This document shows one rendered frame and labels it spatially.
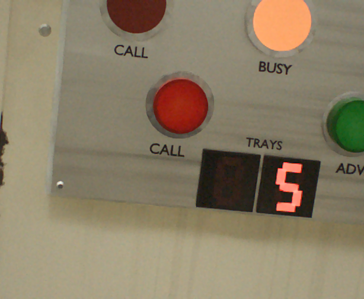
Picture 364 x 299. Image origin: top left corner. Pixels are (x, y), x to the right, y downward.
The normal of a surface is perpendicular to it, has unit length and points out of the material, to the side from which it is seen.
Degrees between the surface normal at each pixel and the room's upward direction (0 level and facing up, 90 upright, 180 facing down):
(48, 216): 90
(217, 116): 90
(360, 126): 90
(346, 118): 90
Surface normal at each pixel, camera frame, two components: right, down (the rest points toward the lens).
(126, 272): 0.07, 0.21
